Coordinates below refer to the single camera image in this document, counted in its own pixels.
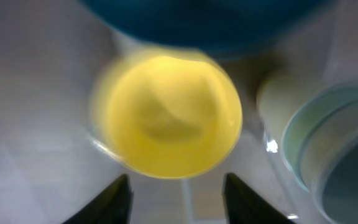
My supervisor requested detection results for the clear plastic storage container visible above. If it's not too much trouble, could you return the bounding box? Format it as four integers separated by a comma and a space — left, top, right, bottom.
0, 0, 324, 223

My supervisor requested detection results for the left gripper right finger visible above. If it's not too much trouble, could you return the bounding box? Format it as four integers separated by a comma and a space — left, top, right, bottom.
223, 172, 295, 224

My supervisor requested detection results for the blue plate bowl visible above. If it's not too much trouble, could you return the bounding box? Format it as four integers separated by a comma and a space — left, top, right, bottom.
81, 0, 329, 53

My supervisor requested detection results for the grey plastic cup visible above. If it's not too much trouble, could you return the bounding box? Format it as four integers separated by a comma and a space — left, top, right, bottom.
300, 101, 358, 223

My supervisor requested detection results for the small yellow bowl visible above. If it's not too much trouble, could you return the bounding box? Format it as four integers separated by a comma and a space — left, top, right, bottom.
89, 47, 243, 179

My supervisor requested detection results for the cream plastic cup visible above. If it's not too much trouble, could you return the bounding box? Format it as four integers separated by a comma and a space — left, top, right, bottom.
257, 73, 324, 147

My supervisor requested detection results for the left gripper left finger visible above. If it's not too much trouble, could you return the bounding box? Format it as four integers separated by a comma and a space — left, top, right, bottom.
63, 174, 133, 224

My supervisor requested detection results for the mint green plastic cup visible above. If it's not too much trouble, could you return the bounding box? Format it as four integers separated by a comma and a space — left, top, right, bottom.
282, 83, 358, 191

